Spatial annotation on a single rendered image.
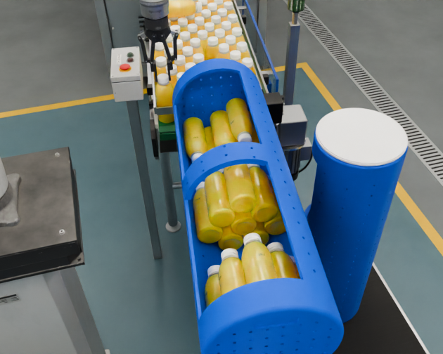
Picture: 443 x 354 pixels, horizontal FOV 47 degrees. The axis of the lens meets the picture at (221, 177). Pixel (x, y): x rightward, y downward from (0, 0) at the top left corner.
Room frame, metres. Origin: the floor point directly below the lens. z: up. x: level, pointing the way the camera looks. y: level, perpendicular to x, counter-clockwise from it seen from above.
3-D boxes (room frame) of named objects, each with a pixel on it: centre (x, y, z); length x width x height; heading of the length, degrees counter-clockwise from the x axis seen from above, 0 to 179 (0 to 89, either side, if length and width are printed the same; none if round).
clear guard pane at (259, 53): (2.07, -0.18, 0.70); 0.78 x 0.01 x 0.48; 7
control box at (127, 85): (1.58, 0.33, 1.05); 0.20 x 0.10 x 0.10; 7
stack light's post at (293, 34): (1.83, -0.30, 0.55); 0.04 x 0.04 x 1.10; 7
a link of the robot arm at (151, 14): (1.51, 0.19, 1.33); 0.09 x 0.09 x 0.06
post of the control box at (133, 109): (1.58, 0.33, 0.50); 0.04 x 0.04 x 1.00; 7
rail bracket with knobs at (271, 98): (1.47, -0.18, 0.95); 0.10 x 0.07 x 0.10; 97
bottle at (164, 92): (1.51, 0.19, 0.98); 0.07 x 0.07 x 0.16
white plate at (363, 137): (1.22, -0.43, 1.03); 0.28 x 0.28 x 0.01
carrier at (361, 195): (1.22, -0.43, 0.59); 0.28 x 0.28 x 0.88
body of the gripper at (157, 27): (1.51, 0.19, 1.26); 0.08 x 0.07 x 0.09; 97
